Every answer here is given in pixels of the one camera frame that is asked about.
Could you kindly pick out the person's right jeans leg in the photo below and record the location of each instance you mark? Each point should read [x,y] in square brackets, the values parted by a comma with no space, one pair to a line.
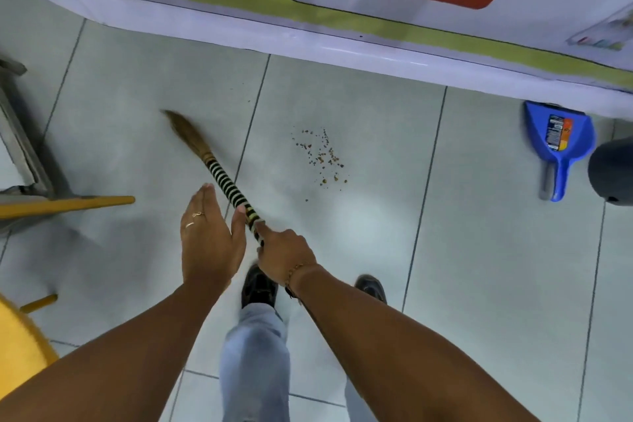
[358,404]

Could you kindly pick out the grey metal frame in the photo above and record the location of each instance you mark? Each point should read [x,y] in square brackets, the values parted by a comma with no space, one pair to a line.
[22,144]

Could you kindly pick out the person's right hand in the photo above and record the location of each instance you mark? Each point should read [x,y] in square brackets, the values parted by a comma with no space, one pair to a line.
[284,251]

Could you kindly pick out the counter with printed banner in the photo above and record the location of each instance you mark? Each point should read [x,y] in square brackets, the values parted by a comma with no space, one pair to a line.
[346,6]

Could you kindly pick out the person's left thumb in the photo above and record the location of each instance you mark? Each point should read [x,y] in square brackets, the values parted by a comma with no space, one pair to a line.
[239,224]

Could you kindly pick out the person's left black shoe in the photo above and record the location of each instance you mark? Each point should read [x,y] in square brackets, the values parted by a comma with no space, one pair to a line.
[258,288]

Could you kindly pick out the person's left forearm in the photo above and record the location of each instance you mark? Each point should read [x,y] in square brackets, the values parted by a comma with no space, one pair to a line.
[123,367]

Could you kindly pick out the person's jeans leg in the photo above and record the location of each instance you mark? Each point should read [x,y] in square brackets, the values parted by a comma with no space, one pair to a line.
[358,404]
[254,367]

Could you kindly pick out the scattered brown crumbs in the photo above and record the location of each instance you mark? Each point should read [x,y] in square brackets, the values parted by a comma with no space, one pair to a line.
[324,157]

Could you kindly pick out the person's right forearm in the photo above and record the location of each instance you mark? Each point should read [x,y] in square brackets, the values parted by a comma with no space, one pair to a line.
[395,357]

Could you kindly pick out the person's right black shoe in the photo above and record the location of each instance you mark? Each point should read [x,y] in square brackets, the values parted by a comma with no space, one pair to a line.
[372,287]

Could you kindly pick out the person's left hand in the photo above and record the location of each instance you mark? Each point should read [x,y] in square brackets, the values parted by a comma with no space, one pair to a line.
[210,248]

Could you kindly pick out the yellow stool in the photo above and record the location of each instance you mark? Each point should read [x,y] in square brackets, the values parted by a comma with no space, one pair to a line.
[17,347]

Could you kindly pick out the person's left jeans leg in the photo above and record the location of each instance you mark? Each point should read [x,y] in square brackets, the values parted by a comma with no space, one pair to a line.
[254,367]

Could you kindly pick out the person's black shoe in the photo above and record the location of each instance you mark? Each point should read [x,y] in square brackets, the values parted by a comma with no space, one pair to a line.
[258,288]
[372,287]

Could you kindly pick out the person's right fingers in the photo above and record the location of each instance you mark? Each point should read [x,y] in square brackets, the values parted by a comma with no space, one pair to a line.
[263,238]

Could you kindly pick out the blue plastic dustpan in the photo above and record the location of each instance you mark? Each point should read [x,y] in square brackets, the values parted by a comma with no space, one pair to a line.
[559,140]

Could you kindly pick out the dark grey bin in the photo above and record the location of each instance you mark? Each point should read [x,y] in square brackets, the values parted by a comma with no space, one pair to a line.
[613,172]

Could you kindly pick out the yellow pole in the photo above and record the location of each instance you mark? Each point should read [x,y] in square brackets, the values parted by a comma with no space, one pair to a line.
[64,206]

